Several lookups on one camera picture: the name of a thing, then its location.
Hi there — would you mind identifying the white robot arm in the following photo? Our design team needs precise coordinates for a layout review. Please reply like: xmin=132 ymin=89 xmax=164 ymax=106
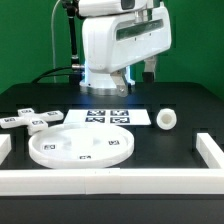
xmin=78 ymin=0 xmax=171 ymax=97

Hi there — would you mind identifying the white cable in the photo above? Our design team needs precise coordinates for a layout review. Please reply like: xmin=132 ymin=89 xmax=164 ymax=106
xmin=50 ymin=0 xmax=63 ymax=84

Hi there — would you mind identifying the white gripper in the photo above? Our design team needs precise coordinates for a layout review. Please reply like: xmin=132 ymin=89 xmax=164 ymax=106
xmin=110 ymin=3 xmax=172 ymax=97

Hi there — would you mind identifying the white round table top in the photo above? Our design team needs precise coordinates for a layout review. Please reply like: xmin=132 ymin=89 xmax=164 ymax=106
xmin=28 ymin=123 xmax=134 ymax=169

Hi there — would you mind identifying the white obstacle fence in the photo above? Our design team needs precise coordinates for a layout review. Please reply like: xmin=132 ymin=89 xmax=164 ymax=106
xmin=0 ymin=133 xmax=224 ymax=196

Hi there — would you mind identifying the black cable bundle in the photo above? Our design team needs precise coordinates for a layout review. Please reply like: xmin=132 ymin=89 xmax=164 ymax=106
xmin=30 ymin=65 xmax=85 ymax=84

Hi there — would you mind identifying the white cross-shaped table base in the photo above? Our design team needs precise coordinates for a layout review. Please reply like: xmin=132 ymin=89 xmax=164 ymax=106
xmin=0 ymin=108 xmax=64 ymax=135

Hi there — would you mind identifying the white marker sheet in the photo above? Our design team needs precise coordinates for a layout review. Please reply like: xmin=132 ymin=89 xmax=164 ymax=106
xmin=64 ymin=109 xmax=151 ymax=125

